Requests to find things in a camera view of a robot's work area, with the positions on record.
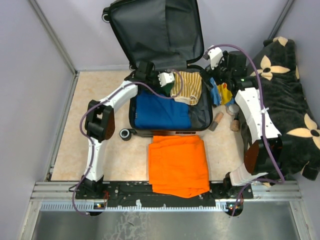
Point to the black flower pattern blanket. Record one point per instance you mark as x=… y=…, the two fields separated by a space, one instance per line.
x=287 y=106

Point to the blue garment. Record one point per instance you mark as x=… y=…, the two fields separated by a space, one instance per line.
x=156 y=113

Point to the light blue Pikachu shirt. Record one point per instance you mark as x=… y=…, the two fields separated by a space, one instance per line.
x=220 y=95

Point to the yellow white striped towel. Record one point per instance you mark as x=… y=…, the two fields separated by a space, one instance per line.
x=191 y=90

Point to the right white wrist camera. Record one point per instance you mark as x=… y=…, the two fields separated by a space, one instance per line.
x=214 y=55

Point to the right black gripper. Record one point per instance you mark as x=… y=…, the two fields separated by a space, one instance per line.
x=205 y=74

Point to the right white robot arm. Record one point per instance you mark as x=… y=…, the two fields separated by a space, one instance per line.
x=263 y=143

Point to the black open suitcase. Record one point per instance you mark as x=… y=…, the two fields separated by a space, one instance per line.
x=168 y=34

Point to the orange cloth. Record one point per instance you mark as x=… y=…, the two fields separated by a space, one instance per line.
x=177 y=166

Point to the cork topped bottle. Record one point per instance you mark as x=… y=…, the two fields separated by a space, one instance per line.
x=235 y=124

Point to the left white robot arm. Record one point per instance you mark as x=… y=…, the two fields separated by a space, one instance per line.
x=98 y=125

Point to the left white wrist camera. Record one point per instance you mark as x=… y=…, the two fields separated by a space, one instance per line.
x=166 y=78

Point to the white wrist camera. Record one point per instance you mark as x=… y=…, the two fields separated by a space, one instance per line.
x=214 y=55
x=166 y=78

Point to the dark green cloth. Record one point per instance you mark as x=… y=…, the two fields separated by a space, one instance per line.
x=167 y=88

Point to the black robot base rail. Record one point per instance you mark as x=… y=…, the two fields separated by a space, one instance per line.
x=127 y=193

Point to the small white jar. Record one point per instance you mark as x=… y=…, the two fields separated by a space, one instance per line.
x=232 y=109

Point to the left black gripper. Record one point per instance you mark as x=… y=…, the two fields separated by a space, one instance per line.
x=155 y=75

